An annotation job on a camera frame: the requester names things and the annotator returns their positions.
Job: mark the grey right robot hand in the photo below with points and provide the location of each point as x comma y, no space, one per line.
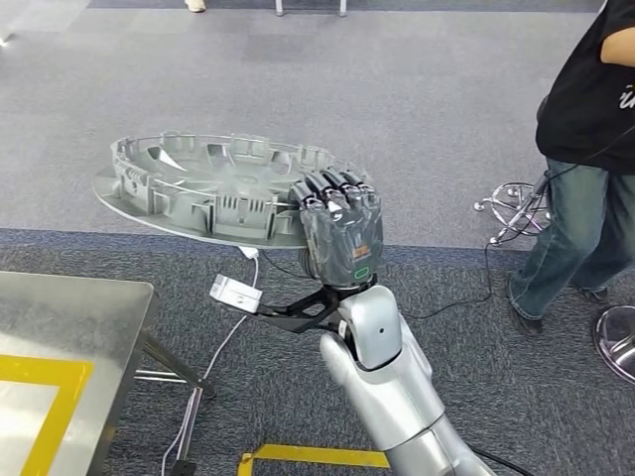
347,243

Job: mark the chrome stool base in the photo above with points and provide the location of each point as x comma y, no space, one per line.
516,210

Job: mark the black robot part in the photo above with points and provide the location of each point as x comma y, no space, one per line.
183,468

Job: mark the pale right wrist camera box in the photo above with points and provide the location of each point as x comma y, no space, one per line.
235,294

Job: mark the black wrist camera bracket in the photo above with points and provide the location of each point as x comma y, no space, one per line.
307,315

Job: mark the grey plastic wheel hubcap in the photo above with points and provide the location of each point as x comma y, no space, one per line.
198,197

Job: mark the stainless steel workbench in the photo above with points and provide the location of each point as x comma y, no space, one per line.
89,315

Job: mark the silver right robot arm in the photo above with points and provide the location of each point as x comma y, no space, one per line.
386,394

